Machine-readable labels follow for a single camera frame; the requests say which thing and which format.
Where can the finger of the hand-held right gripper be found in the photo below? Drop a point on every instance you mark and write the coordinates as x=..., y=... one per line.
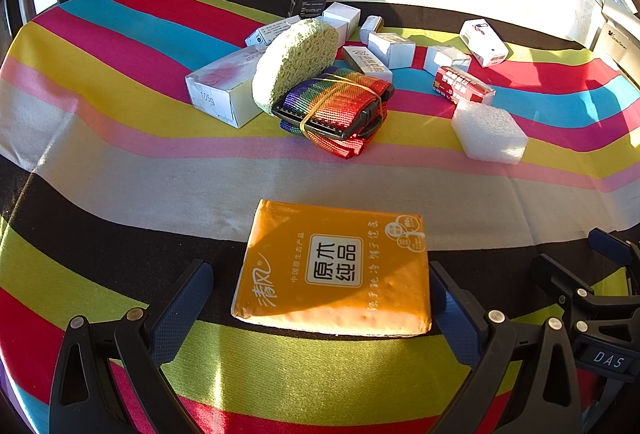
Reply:
x=610, y=244
x=555, y=279

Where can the striped colourful cloth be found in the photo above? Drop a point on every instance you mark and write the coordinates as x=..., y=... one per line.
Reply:
x=150, y=174

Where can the small silver box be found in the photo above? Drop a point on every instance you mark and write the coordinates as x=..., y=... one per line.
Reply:
x=371, y=27

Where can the orange tissue pack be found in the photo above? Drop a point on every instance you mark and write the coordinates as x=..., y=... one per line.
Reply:
x=330, y=264

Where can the holographic foil box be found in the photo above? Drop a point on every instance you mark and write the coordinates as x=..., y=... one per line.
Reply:
x=365, y=62

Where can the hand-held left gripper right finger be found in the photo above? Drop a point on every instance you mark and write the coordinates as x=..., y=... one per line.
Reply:
x=450, y=309

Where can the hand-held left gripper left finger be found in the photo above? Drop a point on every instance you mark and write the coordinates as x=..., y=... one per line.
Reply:
x=182, y=304

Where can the small silver-white box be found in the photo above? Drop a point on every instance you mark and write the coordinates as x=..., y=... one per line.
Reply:
x=445, y=59

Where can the white box blue red print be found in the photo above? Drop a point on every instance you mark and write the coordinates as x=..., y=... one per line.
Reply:
x=482, y=41

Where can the yellow-green sponge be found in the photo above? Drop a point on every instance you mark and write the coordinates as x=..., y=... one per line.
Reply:
x=295, y=58

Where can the large white pink box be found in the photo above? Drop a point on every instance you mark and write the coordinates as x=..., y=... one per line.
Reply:
x=220, y=88

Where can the plain white box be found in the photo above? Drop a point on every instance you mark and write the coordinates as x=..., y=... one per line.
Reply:
x=342, y=16

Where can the white foam block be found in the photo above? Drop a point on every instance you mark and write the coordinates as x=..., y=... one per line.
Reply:
x=490, y=133

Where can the silver-white logo box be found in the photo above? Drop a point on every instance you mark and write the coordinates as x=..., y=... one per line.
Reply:
x=392, y=48

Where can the silver box with text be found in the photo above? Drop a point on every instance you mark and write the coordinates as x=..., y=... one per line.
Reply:
x=265, y=33

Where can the white carton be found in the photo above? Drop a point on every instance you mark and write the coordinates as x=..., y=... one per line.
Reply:
x=617, y=36

